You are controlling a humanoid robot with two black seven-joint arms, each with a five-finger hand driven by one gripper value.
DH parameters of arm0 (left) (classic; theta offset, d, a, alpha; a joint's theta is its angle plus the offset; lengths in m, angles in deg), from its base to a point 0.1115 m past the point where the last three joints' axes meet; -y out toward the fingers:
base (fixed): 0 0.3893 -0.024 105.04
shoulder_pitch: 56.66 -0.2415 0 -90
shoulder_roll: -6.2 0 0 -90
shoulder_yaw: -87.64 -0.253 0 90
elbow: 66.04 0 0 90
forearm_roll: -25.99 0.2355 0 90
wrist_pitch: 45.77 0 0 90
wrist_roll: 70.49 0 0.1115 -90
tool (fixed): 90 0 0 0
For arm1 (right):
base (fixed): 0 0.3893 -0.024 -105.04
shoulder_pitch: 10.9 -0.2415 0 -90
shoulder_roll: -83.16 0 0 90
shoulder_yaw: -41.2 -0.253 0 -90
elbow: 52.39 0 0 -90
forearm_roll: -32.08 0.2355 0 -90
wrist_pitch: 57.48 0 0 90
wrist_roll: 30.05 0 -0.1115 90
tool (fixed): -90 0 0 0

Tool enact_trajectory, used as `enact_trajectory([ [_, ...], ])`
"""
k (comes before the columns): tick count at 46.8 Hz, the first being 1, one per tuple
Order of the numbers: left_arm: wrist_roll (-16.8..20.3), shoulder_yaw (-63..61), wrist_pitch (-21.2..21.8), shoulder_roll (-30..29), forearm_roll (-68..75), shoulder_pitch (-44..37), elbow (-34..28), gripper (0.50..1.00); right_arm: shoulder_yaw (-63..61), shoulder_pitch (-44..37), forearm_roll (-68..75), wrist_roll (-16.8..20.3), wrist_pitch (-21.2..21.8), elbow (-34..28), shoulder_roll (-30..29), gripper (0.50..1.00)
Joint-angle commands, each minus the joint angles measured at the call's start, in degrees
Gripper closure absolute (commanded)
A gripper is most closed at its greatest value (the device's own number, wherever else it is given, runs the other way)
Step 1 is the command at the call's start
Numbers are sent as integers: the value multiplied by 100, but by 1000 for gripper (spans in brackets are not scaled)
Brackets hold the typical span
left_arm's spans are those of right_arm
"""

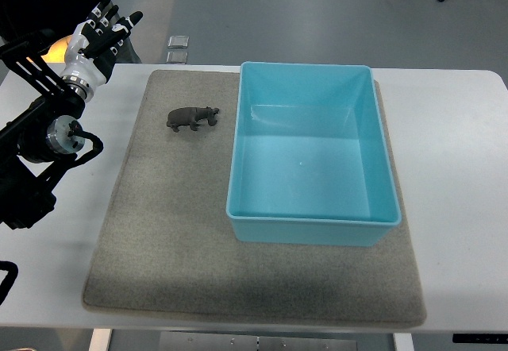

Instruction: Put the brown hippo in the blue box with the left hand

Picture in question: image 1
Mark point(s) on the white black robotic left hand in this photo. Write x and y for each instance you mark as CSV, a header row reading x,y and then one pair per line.
x,y
96,46

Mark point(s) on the brown hippo toy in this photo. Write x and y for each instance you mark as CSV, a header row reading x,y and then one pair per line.
x,y
191,116

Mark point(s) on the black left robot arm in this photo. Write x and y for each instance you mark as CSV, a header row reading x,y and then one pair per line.
x,y
46,140

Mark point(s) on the blue plastic box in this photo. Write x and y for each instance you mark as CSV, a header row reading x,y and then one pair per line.
x,y
310,162

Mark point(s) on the person in black shirt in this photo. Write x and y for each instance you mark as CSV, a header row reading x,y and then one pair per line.
x,y
20,17

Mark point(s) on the upper floor outlet cover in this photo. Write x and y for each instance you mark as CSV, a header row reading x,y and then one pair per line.
x,y
178,41

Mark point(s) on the floor outlet cover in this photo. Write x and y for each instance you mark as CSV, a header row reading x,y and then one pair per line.
x,y
176,57
178,41

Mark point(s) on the lower floor outlet cover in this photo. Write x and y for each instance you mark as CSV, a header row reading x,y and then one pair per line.
x,y
176,57

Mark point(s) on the grey felt mat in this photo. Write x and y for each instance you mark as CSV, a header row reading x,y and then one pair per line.
x,y
167,248

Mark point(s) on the black table control panel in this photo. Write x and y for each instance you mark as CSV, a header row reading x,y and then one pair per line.
x,y
479,338

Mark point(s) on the metal table frame plate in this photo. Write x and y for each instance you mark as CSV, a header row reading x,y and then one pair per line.
x,y
198,341

